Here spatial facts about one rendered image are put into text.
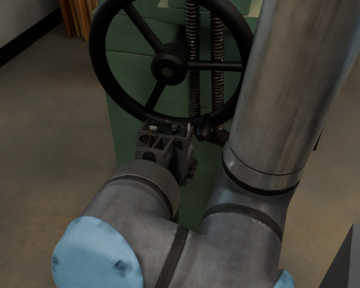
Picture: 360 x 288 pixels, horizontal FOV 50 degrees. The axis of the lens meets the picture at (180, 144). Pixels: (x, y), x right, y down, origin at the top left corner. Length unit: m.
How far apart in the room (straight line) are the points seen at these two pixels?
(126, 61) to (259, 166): 0.58
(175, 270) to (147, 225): 0.05
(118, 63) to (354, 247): 0.62
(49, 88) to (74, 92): 0.14
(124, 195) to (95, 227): 0.06
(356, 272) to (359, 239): 0.07
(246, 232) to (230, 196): 0.05
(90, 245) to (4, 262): 1.11
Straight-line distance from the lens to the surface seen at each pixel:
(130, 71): 0.91
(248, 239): 0.39
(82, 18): 2.40
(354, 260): 0.76
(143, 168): 0.44
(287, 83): 0.32
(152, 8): 0.82
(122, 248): 0.34
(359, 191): 1.64
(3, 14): 2.36
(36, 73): 2.24
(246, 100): 0.35
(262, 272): 0.38
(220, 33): 0.68
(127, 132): 1.04
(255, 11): 0.70
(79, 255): 0.35
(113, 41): 0.89
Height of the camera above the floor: 1.16
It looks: 44 degrees down
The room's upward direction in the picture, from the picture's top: straight up
